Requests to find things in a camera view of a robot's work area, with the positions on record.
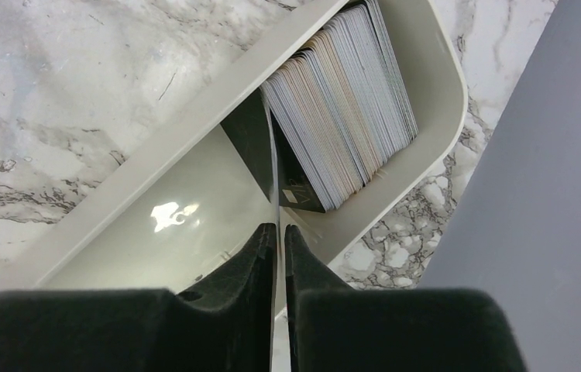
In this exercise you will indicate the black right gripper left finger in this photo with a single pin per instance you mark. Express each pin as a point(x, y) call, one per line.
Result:
point(224, 322)

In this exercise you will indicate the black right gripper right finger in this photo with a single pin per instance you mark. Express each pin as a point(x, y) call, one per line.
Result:
point(334, 327)

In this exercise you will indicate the silver credit card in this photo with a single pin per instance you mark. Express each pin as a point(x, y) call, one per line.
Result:
point(280, 354)

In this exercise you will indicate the cream oval plastic tray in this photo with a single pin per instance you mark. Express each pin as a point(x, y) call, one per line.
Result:
point(184, 203)

